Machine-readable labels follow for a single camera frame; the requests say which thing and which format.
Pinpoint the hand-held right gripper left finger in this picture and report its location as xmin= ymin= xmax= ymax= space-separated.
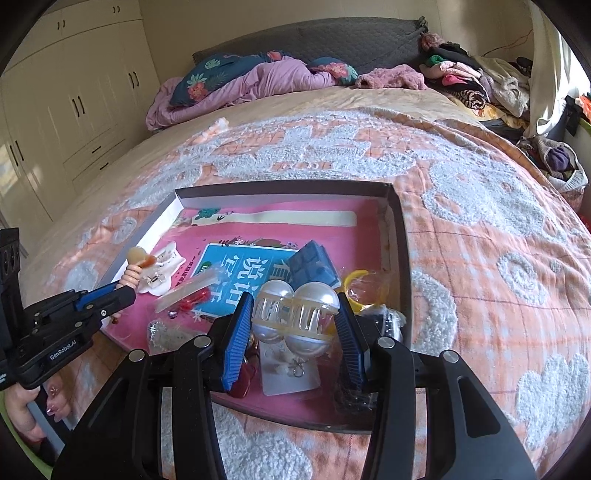
xmin=50 ymin=292 xmax=256 ymax=480

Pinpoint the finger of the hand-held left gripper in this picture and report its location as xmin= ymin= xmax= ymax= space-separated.
xmin=95 ymin=287 xmax=138 ymax=325
xmin=74 ymin=281 xmax=122 ymax=311

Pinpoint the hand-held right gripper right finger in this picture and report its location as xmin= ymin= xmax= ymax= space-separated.
xmin=333 ymin=292 xmax=539 ymax=480

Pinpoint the peach hair clip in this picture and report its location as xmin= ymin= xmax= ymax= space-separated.
xmin=113 ymin=246 xmax=156 ymax=296

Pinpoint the pearl hair claw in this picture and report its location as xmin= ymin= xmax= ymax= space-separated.
xmin=252 ymin=278 xmax=338 ymax=358

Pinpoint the clear plastic packet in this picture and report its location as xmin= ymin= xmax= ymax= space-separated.
xmin=154 ymin=269 xmax=223 ymax=315

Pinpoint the yellow bangle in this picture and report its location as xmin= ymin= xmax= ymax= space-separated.
xmin=339 ymin=267 xmax=393 ymax=317

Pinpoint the shallow cardboard box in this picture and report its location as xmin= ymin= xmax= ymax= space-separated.
xmin=99 ymin=180 xmax=413 ymax=435

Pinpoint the person's left hand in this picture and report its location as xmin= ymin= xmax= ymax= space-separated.
xmin=6 ymin=373 xmax=71 ymax=444

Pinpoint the dark red hair clip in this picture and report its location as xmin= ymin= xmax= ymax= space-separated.
xmin=229 ymin=335 xmax=260 ymax=398

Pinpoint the black hair clip in bag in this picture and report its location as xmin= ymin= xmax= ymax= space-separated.
xmin=369 ymin=308 xmax=409 ymax=344

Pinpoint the white earring card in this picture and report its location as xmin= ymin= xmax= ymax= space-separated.
xmin=259 ymin=344 xmax=322 ymax=396

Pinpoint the white flower hair clip card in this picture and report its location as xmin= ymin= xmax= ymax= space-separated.
xmin=137 ymin=240 xmax=192 ymax=295

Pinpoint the clear plastic bag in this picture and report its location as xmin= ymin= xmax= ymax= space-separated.
xmin=335 ymin=383 xmax=384 ymax=417

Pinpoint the blue chocolate bar hair clip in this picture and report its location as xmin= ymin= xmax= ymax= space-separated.
xmin=283 ymin=237 xmax=342 ymax=289

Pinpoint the cream wardrobe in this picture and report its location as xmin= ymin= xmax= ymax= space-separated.
xmin=0 ymin=0 xmax=160 ymax=227

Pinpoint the large floral pillow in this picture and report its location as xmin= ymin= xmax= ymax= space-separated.
xmin=168 ymin=52 xmax=284 ymax=108

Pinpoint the purple quilt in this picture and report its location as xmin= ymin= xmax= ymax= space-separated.
xmin=145 ymin=58 xmax=338 ymax=132

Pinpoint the pink fluffy cloth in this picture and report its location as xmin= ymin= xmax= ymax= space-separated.
xmin=355 ymin=65 xmax=430 ymax=92

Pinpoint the small floral pillow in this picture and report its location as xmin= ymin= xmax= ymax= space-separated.
xmin=307 ymin=56 xmax=360 ymax=86

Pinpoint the laundry basket with clothes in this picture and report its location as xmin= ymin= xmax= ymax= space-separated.
xmin=517 ymin=136 xmax=589 ymax=204

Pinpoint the pile of clothes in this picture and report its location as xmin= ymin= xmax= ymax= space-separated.
xmin=418 ymin=33 xmax=532 ymax=121

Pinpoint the grey quilted headboard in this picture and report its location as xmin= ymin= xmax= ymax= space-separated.
xmin=191 ymin=16 xmax=428 ymax=77

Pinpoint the black hanging cloth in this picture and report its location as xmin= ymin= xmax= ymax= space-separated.
xmin=564 ymin=96 xmax=580 ymax=137

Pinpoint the cream curtain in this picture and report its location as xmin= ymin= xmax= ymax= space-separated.
xmin=526 ymin=0 xmax=583 ymax=139

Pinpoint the silver tinsel hair tie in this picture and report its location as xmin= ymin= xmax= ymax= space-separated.
xmin=147 ymin=320 xmax=186 ymax=354

